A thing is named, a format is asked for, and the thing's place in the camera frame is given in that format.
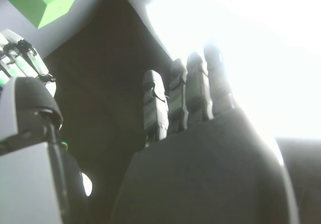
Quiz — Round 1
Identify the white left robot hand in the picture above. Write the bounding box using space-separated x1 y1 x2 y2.
0 45 299 224

